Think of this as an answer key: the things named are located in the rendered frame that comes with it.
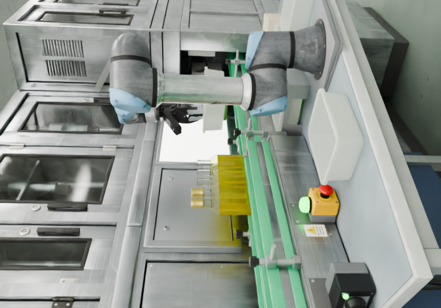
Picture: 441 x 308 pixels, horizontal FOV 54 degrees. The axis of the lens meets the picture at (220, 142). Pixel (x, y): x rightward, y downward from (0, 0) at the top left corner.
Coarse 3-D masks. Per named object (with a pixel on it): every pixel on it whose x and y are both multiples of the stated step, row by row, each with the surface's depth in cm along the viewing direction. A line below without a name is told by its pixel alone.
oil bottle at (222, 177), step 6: (216, 174) 156; (222, 174) 156; (228, 174) 156; (234, 174) 157; (240, 174) 157; (210, 180) 155; (216, 180) 153; (222, 180) 153; (228, 180) 154; (234, 180) 154; (240, 180) 154; (246, 180) 154
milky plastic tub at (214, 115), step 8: (208, 72) 164; (216, 72) 165; (208, 104) 153; (216, 104) 154; (208, 112) 156; (216, 112) 156; (224, 112) 159; (208, 120) 159; (216, 120) 160; (224, 120) 163; (208, 128) 162; (216, 128) 163
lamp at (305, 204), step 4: (300, 200) 121; (304, 200) 119; (308, 200) 120; (300, 204) 121; (304, 204) 119; (308, 204) 119; (300, 208) 121; (304, 208) 119; (308, 208) 119; (304, 212) 121; (308, 212) 120
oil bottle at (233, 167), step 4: (216, 164) 161; (220, 164) 161; (224, 164) 161; (228, 164) 161; (232, 164) 161; (236, 164) 162; (240, 164) 162; (244, 164) 162; (212, 168) 160; (216, 168) 159; (220, 168) 159; (224, 168) 159; (228, 168) 159; (232, 168) 159; (236, 168) 160; (240, 168) 160; (244, 168) 160; (212, 172) 159; (216, 172) 158; (232, 172) 158; (236, 172) 158; (240, 172) 158; (244, 172) 159
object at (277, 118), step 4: (280, 112) 158; (272, 116) 174; (276, 116) 174; (280, 116) 158; (276, 120) 171; (280, 120) 159; (276, 124) 169; (280, 124) 160; (276, 128) 166; (280, 128) 161
